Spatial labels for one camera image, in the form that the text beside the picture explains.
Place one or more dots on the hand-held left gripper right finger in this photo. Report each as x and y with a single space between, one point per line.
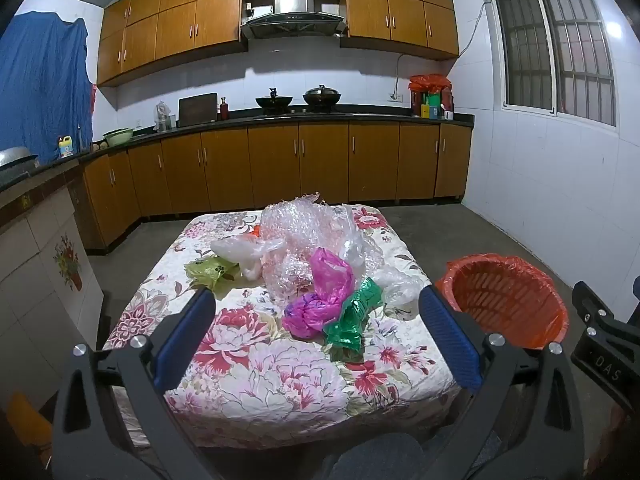
450 335

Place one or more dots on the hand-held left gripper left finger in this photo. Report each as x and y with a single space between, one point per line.
185 340

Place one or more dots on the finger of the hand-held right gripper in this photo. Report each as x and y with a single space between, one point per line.
590 307

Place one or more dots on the orange plastic waste basket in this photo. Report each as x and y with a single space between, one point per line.
505 300

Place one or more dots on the clear bubble wrap sheet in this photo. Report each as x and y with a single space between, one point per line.
300 220

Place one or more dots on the yellow-green plastic bag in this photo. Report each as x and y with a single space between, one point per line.
210 270

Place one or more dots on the clear plastic bag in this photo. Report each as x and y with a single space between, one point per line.
352 245
395 282

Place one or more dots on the floral tablecloth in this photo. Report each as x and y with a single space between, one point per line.
280 360

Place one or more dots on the green plastic bag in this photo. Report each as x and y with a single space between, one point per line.
350 325

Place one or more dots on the white plastic bag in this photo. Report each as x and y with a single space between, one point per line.
235 250

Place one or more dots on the magenta plastic bag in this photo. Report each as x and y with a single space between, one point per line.
310 310

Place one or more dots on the red plastic bag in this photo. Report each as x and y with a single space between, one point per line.
256 231

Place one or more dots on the yellow plastic object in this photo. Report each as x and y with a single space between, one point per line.
25 417

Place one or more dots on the wooden lower cabinets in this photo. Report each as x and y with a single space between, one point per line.
275 165

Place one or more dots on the green basin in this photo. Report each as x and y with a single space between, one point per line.
117 137

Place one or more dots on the glass jar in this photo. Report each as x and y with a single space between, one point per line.
162 117

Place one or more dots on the yellow detergent bottle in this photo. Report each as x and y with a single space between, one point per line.
65 149

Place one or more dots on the black kitchen countertop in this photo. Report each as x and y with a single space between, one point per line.
240 121

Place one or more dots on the dark cutting board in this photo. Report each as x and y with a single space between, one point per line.
197 110

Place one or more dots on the red bag with containers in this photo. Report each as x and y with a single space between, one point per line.
430 105

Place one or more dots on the red bottle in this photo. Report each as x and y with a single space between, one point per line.
224 110

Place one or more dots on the metal basin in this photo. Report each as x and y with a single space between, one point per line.
17 157

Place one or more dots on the red bag cover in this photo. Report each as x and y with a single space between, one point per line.
430 82

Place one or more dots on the barred window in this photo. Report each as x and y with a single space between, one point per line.
555 45

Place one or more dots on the black wok with lid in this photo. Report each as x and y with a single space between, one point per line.
322 96

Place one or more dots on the blue hanging cloth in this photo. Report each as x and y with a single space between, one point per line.
45 85

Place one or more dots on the steel range hood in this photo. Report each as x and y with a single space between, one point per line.
292 2

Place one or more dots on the flower wall sticker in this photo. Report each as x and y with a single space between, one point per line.
67 262

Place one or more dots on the wall outlet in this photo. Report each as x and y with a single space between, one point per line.
396 97

